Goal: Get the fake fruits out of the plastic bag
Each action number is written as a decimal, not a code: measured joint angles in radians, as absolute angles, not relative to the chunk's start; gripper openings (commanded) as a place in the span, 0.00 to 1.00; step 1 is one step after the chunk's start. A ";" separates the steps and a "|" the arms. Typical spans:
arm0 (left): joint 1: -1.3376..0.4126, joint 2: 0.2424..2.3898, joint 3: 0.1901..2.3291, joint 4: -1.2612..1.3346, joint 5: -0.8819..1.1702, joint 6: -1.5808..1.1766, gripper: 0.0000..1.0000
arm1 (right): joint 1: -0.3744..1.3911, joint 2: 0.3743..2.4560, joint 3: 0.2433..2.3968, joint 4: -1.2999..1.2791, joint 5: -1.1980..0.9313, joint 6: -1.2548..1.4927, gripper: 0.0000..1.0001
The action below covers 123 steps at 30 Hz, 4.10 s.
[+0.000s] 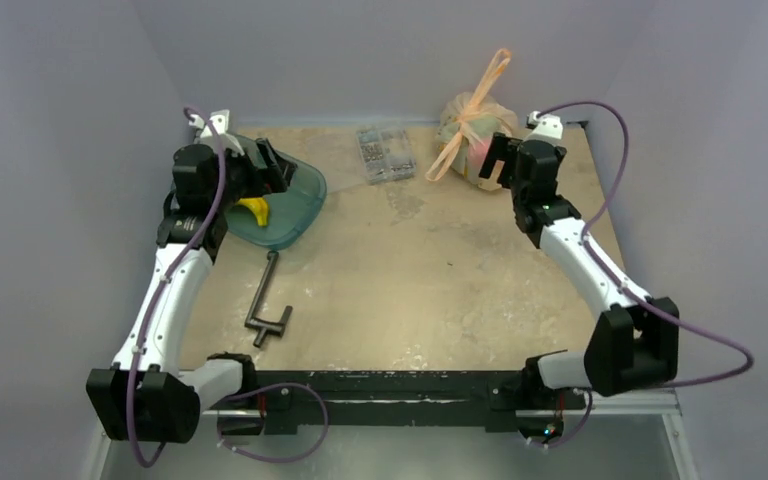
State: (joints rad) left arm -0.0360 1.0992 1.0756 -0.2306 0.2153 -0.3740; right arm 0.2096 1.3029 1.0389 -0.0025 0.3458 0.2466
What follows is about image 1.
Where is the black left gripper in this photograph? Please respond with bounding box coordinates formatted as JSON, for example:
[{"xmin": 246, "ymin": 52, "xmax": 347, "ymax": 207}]
[{"xmin": 209, "ymin": 138, "xmax": 294, "ymax": 212}]

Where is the translucent orange plastic bag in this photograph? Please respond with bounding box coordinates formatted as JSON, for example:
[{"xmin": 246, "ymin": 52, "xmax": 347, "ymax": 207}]
[{"xmin": 424, "ymin": 48, "xmax": 519, "ymax": 192}]

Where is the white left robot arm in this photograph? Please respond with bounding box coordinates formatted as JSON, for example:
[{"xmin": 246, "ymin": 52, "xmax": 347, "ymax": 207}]
[{"xmin": 86, "ymin": 138, "xmax": 299, "ymax": 443}]

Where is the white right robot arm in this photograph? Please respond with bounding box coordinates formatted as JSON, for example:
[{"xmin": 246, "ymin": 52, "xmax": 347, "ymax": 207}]
[{"xmin": 479, "ymin": 133, "xmax": 679, "ymax": 407}]

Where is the yellow fake banana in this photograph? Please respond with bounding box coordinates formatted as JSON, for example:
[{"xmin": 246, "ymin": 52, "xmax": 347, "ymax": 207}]
[{"xmin": 236, "ymin": 197, "xmax": 270, "ymax": 228}]

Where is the teal plastic tray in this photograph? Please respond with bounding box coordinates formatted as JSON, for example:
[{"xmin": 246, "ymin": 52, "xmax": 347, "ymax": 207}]
[{"xmin": 225, "ymin": 150, "xmax": 328, "ymax": 251}]

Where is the clear screw organizer box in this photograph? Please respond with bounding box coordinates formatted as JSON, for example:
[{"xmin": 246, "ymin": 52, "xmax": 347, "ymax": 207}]
[{"xmin": 355, "ymin": 123, "xmax": 417, "ymax": 185}]

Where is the black metal clamp tool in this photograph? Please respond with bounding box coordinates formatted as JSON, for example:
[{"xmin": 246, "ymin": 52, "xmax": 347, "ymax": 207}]
[{"xmin": 244, "ymin": 250, "xmax": 293, "ymax": 349}]

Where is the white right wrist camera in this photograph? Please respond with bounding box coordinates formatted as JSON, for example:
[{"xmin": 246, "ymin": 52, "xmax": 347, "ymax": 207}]
[{"xmin": 525, "ymin": 111, "xmax": 564, "ymax": 145}]

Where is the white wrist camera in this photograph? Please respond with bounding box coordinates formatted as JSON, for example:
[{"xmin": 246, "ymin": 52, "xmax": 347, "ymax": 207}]
[
  {"xmin": 525, "ymin": 111, "xmax": 564, "ymax": 145},
  {"xmin": 185, "ymin": 109, "xmax": 230, "ymax": 143}
]

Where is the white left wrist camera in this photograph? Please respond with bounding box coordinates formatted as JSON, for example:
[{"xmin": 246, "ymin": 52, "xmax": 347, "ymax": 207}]
[{"xmin": 185, "ymin": 109, "xmax": 230, "ymax": 143}]

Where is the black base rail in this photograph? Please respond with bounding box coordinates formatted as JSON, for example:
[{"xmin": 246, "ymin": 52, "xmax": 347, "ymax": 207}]
[{"xmin": 218, "ymin": 369, "xmax": 587, "ymax": 435}]

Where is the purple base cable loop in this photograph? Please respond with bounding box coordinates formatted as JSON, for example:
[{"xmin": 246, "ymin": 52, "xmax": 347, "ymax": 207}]
[{"xmin": 214, "ymin": 382, "xmax": 330, "ymax": 465}]

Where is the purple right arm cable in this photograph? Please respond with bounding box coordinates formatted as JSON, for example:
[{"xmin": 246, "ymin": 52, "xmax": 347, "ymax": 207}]
[{"xmin": 537, "ymin": 100, "xmax": 755, "ymax": 390}]

